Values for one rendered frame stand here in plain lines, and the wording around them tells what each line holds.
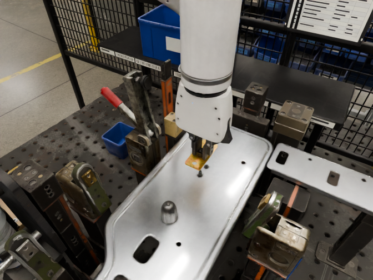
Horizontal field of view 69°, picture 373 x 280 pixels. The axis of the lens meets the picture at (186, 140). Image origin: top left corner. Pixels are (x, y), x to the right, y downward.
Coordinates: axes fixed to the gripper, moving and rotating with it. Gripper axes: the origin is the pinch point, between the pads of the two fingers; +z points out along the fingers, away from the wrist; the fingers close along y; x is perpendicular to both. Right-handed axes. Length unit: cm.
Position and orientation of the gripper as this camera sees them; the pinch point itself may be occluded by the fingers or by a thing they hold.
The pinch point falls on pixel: (202, 146)
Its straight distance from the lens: 56.6
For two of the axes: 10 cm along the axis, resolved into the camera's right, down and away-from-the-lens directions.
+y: 8.5, 3.7, -3.8
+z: 0.0, 7.1, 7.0
